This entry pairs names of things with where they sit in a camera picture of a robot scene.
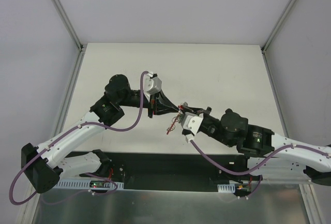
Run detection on metal key organizer red handle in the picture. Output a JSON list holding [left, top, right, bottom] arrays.
[[166, 102, 188, 135]]

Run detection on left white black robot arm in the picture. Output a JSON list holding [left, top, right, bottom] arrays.
[[21, 72, 178, 193]]

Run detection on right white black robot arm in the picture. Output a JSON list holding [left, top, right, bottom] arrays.
[[178, 104, 330, 186]]

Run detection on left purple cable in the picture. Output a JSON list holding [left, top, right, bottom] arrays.
[[9, 71, 152, 206]]

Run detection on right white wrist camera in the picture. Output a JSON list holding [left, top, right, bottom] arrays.
[[180, 113, 203, 143]]

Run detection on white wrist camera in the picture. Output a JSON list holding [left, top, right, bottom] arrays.
[[180, 113, 203, 143], [143, 71, 162, 101]]

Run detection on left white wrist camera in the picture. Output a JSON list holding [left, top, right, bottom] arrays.
[[143, 71, 162, 101]]

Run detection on right white cable duct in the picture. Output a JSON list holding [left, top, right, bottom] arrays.
[[217, 183, 236, 193]]

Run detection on white cable duct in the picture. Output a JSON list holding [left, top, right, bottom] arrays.
[[54, 179, 124, 190], [217, 183, 236, 193]]

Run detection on left white cable duct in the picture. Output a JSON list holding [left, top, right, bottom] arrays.
[[54, 179, 124, 190]]

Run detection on left aluminium frame post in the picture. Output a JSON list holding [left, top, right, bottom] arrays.
[[38, 0, 87, 53]]

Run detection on aluminium frame post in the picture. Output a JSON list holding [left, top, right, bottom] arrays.
[[38, 0, 87, 53], [261, 0, 312, 53]]

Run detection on right aluminium frame post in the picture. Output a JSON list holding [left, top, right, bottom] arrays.
[[261, 0, 312, 53]]

